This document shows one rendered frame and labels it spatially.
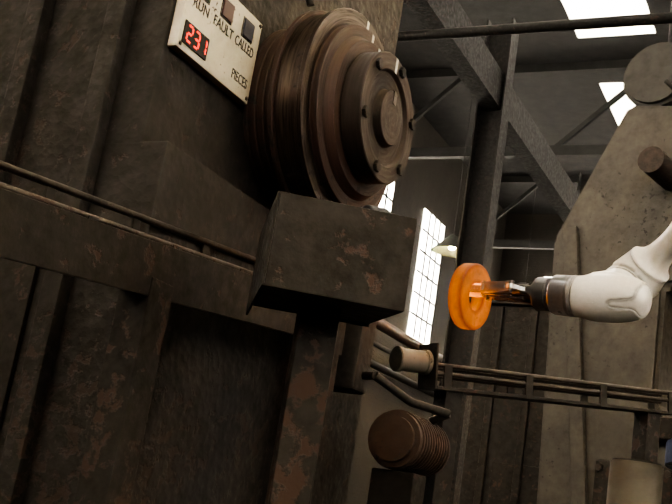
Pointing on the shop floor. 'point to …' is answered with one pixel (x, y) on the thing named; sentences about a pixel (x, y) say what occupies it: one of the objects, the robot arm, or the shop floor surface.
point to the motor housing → (404, 457)
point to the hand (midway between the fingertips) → (471, 289)
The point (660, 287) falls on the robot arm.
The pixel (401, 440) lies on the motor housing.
